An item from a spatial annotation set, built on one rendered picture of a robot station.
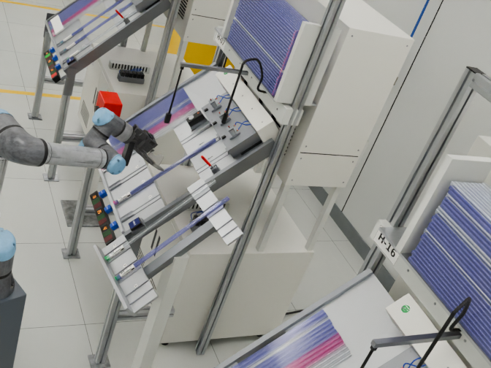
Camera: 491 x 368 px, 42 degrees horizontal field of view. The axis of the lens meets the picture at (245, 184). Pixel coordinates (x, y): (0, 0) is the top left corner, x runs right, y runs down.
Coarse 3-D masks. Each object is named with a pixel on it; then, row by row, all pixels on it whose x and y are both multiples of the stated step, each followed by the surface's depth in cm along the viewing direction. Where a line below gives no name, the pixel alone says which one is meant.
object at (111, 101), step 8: (104, 96) 339; (112, 96) 341; (96, 104) 346; (104, 104) 334; (112, 104) 335; (120, 104) 337; (120, 112) 340; (96, 176) 363; (96, 184) 366; (64, 200) 382; (72, 200) 385; (88, 200) 371; (64, 208) 376; (72, 208) 378; (64, 216) 371; (72, 216) 372; (88, 216) 377; (88, 224) 371; (96, 224) 373
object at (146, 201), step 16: (144, 160) 286; (112, 176) 287; (128, 176) 282; (144, 176) 278; (112, 192) 280; (128, 192) 275; (144, 192) 271; (128, 208) 269; (144, 208) 264; (160, 208) 261; (128, 224) 263
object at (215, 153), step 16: (208, 80) 302; (192, 96) 299; (208, 96) 294; (176, 128) 289; (208, 128) 280; (192, 144) 278; (192, 160) 271; (208, 160) 267; (224, 160) 263; (208, 176) 261
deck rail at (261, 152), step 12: (264, 144) 257; (252, 156) 258; (264, 156) 260; (228, 168) 257; (240, 168) 259; (216, 180) 258; (228, 180) 261; (168, 204) 258; (192, 204) 261; (156, 216) 258; (156, 228) 261
